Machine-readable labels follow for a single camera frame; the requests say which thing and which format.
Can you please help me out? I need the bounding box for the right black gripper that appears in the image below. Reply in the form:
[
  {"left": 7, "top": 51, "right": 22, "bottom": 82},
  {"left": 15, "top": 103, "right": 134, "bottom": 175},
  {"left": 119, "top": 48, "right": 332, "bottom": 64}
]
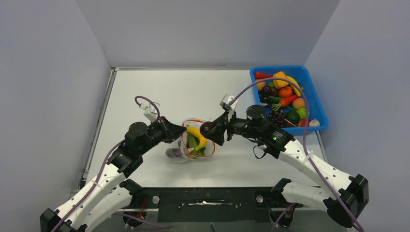
[{"left": 205, "top": 109, "right": 260, "bottom": 145}]

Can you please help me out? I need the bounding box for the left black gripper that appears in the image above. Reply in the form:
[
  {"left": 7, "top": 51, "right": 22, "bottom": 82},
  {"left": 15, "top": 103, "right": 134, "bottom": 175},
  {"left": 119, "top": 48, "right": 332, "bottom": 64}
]
[{"left": 138, "top": 116, "right": 187, "bottom": 156}]

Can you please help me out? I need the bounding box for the dark purple plum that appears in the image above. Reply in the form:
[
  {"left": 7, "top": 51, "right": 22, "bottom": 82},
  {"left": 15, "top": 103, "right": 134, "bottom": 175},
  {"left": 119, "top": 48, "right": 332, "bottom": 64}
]
[{"left": 200, "top": 121, "right": 213, "bottom": 136}]

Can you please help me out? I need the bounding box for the purple eggplant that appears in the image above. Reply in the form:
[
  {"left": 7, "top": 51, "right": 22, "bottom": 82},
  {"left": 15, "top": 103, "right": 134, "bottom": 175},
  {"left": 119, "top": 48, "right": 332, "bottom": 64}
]
[{"left": 165, "top": 148, "right": 183, "bottom": 159}]

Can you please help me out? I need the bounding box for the green leafy vegetable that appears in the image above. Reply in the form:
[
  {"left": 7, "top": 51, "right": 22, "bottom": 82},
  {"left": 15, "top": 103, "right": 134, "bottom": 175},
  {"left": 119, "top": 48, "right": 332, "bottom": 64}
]
[{"left": 187, "top": 133, "right": 205, "bottom": 156}]

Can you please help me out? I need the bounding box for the yellow banana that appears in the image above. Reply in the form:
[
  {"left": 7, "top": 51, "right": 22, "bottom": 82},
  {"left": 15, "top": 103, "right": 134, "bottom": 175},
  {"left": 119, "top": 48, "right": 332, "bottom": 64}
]
[
  {"left": 187, "top": 126, "right": 207, "bottom": 151},
  {"left": 286, "top": 76, "right": 302, "bottom": 97}
]

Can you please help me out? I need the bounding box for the clear zip bag orange zipper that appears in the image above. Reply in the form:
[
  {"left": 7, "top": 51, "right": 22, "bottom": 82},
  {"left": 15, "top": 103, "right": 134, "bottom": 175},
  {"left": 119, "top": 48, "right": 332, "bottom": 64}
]
[{"left": 165, "top": 118, "right": 216, "bottom": 163}]

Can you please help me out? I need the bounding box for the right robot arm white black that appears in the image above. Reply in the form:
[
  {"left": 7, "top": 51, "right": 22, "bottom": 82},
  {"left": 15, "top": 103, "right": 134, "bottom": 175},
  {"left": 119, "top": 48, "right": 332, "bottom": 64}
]
[{"left": 200, "top": 105, "right": 369, "bottom": 230}]

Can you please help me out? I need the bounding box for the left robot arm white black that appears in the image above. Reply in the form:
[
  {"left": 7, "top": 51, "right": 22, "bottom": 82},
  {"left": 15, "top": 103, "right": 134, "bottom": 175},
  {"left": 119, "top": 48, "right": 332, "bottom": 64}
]
[{"left": 40, "top": 116, "right": 187, "bottom": 232}]

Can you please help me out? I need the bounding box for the purple grapes bunch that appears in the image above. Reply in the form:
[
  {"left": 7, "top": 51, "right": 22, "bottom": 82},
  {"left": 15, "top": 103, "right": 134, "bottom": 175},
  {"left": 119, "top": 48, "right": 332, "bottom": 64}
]
[{"left": 269, "top": 109, "right": 286, "bottom": 128}]

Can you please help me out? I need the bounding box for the red chili pepper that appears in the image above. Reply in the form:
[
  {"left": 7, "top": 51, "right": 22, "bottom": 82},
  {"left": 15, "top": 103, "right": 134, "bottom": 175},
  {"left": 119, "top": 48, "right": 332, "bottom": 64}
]
[{"left": 254, "top": 72, "right": 273, "bottom": 80}]

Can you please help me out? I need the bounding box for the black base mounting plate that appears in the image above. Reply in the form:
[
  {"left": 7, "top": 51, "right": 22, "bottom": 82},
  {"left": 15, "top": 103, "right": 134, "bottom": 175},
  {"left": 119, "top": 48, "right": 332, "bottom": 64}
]
[{"left": 127, "top": 187, "right": 290, "bottom": 223}]

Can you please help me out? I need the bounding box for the orange carrot toy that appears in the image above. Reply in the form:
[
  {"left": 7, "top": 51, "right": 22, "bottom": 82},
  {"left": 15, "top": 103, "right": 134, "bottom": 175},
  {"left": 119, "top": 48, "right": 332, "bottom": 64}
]
[{"left": 271, "top": 95, "right": 299, "bottom": 111}]

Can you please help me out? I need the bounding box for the green avocado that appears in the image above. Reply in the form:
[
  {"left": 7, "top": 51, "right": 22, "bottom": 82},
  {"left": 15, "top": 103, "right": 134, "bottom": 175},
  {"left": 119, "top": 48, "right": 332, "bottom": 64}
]
[{"left": 285, "top": 111, "right": 301, "bottom": 125}]

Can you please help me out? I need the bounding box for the yellow bell pepper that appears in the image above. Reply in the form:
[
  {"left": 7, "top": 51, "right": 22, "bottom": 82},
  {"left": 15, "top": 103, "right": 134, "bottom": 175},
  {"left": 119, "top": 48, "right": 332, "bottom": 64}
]
[{"left": 273, "top": 71, "right": 289, "bottom": 89}]

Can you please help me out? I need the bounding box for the red tomato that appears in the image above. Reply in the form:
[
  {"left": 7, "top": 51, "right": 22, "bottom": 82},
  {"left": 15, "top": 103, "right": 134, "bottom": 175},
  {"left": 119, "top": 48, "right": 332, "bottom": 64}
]
[{"left": 279, "top": 86, "right": 293, "bottom": 98}]

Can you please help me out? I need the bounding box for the peach fruit toy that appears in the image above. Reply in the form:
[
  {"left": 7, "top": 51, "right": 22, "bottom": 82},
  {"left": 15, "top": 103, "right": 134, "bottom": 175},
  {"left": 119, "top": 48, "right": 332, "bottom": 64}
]
[{"left": 292, "top": 98, "right": 306, "bottom": 110}]

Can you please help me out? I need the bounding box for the green apple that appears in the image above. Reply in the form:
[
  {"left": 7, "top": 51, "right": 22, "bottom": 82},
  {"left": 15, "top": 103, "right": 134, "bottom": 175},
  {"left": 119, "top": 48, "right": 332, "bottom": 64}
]
[{"left": 296, "top": 108, "right": 309, "bottom": 120}]

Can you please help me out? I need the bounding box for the white garlic bulb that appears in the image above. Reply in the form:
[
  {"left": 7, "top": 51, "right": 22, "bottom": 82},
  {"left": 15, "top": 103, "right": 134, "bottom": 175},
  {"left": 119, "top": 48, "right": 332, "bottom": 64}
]
[{"left": 308, "top": 119, "right": 321, "bottom": 127}]

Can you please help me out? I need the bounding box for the blue plastic bin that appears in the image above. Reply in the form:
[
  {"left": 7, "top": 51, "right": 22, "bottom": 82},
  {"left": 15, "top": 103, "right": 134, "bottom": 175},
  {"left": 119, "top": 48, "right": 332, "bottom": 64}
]
[{"left": 250, "top": 66, "right": 328, "bottom": 135}]

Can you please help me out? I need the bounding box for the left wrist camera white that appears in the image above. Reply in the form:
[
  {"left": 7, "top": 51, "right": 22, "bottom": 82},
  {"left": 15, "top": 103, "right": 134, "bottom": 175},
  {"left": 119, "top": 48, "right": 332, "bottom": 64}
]
[{"left": 139, "top": 102, "right": 160, "bottom": 122}]

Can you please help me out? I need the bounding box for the aluminium table edge rail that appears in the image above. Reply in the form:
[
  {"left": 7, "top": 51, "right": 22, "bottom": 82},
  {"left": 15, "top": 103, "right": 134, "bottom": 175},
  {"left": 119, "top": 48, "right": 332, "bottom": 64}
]
[{"left": 77, "top": 67, "right": 118, "bottom": 190}]

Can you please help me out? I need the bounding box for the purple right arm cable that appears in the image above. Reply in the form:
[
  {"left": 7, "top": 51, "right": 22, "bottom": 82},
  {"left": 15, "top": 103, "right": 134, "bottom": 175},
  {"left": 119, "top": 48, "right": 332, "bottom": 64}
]
[{"left": 226, "top": 76, "right": 366, "bottom": 232}]

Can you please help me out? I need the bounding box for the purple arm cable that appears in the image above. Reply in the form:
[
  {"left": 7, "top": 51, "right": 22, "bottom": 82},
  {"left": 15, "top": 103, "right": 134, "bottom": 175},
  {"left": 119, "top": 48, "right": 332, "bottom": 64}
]
[
  {"left": 51, "top": 95, "right": 161, "bottom": 232},
  {"left": 226, "top": 76, "right": 366, "bottom": 232}
]

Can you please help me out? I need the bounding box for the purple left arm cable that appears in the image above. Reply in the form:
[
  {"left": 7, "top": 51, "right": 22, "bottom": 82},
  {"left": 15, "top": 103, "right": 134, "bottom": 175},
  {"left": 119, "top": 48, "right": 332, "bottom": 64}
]
[{"left": 51, "top": 95, "right": 161, "bottom": 232}]

